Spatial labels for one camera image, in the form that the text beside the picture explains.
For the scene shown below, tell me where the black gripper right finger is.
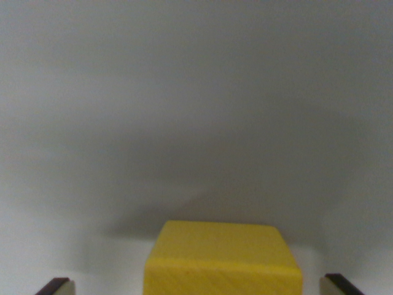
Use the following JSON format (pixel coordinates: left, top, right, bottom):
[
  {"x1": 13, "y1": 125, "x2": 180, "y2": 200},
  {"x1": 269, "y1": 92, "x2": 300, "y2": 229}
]
[{"x1": 319, "y1": 273, "x2": 366, "y2": 295}]

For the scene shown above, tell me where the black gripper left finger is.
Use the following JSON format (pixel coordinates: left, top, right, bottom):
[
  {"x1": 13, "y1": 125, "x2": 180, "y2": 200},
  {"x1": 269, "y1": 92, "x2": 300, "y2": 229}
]
[{"x1": 35, "y1": 277, "x2": 76, "y2": 295}]

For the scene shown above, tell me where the yellow wooden cube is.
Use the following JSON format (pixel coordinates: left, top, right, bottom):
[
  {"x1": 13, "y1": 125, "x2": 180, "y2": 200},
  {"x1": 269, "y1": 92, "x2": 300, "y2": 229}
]
[{"x1": 143, "y1": 220, "x2": 303, "y2": 295}]

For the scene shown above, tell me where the grey plastic bin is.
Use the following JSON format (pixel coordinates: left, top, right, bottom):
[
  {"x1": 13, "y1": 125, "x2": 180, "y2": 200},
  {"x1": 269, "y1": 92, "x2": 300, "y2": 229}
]
[{"x1": 0, "y1": 0, "x2": 393, "y2": 295}]

